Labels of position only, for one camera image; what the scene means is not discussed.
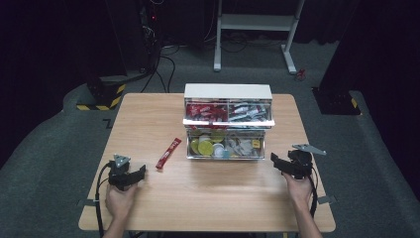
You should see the person's left hand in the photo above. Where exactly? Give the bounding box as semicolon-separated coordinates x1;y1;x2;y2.
104;182;139;223

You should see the clear drawer with white front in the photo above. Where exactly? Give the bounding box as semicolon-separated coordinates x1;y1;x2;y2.
182;97;276;130

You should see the dark equipment rack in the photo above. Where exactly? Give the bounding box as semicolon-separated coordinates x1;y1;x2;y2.
138;0;163;73

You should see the grey tape piece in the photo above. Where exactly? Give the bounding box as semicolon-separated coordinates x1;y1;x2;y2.
76;198;97;208
317;194;338;205

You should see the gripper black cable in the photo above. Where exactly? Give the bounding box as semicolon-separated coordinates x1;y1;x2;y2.
94;161;116;238
305;165;319;219

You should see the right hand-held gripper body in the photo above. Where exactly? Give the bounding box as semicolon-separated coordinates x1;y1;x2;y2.
286;143;328;180

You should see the pile of red sachets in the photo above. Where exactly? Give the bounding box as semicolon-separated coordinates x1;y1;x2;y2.
185;102;230;122

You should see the black yellow striped stand base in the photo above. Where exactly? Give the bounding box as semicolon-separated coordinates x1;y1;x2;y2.
75;74;128;112

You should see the person's right hand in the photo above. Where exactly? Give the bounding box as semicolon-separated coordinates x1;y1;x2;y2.
282;172;315;206

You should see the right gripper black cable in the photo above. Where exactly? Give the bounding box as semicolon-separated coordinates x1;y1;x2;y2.
305;165;319;219

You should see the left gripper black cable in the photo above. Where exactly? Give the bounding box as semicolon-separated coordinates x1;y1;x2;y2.
94;161;116;238

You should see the black floor cable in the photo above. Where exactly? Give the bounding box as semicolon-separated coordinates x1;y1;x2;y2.
140;44;181;94

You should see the pile of grey sachets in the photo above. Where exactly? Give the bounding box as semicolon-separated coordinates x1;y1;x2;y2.
228;101;272;121

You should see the white drawer organizer case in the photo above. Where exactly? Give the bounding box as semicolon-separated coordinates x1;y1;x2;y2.
183;82;273;101

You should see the pile of clear white packets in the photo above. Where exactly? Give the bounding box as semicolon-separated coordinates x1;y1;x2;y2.
225;136;256;158

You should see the white metal stand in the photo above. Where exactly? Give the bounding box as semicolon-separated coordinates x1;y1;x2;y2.
212;0;306;75

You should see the large green round capsule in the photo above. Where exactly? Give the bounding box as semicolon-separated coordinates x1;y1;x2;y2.
197;140;215;157

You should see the red stick sachet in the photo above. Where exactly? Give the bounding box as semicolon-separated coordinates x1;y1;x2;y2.
155;137;183;171

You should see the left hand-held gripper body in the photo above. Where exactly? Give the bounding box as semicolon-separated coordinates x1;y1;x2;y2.
107;154;137;192

